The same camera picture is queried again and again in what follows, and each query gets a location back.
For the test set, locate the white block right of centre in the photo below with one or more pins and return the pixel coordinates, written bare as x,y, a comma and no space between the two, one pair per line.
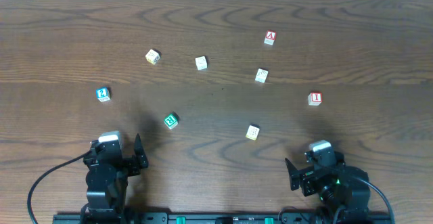
261,75

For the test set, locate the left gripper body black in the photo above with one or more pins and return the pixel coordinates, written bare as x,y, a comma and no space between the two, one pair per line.
126,163

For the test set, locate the blue number 2 block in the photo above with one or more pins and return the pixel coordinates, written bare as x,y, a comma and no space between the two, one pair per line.
103,94

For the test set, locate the red letter I block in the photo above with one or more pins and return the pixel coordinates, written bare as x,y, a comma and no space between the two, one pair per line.
315,98

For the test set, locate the green letter R block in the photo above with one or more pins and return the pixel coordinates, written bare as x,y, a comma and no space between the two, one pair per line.
171,121

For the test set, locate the red letter A block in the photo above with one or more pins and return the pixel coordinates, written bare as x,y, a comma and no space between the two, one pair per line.
270,37

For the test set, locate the yellow edged block upper left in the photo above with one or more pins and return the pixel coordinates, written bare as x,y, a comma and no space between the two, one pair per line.
152,56

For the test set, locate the white block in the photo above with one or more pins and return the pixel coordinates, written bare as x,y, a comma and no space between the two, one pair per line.
201,63
261,75

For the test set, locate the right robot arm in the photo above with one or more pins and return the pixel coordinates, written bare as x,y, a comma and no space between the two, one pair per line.
343,190

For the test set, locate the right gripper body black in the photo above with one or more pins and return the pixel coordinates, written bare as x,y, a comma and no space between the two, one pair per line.
305,175

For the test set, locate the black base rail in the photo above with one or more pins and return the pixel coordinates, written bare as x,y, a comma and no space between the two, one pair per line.
164,218

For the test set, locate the yellow patterned block lower centre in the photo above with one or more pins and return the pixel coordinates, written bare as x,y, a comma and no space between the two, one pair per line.
252,132

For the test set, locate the white block centre top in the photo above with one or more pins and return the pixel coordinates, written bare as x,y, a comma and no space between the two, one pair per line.
201,63

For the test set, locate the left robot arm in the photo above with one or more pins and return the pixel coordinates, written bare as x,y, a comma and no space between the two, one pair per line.
107,179

